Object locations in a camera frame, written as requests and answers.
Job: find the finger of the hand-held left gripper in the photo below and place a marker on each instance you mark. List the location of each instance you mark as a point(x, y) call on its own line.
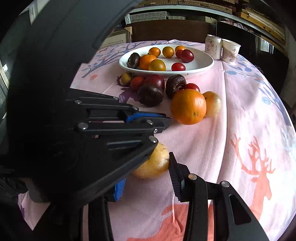
point(129, 127)
point(104, 104)

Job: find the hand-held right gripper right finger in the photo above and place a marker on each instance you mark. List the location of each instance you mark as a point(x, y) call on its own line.
point(174, 176)

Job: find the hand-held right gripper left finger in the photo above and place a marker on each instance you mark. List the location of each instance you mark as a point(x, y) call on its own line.
point(119, 190)

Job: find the pale yellow round fruit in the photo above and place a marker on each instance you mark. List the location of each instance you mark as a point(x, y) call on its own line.
point(213, 104)
point(155, 164)

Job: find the dark purple passion fruit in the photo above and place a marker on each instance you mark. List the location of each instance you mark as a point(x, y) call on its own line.
point(175, 85)
point(150, 95)
point(133, 60)

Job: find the orange tangerine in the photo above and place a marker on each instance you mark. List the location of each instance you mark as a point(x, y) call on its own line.
point(180, 48)
point(145, 60)
point(168, 51)
point(154, 51)

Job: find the large orange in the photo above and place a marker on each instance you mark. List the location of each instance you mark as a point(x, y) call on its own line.
point(188, 106)

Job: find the yellow green tangerine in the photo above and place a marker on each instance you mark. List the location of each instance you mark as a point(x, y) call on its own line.
point(157, 65)

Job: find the red cherry tomato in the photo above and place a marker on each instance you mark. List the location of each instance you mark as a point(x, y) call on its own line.
point(137, 83)
point(192, 86)
point(178, 54)
point(178, 66)

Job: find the dark red plum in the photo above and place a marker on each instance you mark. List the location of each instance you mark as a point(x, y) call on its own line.
point(154, 81)
point(187, 56)

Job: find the white round plate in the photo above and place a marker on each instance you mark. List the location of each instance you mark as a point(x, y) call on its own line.
point(198, 62)

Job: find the small yellow fruit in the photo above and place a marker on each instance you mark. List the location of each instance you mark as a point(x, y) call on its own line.
point(126, 78)

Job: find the pink deer print tablecloth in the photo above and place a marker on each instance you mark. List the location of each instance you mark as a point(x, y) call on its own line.
point(208, 150)

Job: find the white metal shelf rack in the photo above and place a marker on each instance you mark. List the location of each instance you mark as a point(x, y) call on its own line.
point(127, 18)

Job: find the brown wooden cabinet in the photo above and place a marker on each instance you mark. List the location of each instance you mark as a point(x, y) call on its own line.
point(168, 30)

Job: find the pale drink can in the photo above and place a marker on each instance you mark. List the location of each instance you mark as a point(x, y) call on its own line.
point(212, 46)

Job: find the white paper cup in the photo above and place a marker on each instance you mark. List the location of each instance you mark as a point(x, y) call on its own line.
point(230, 52)

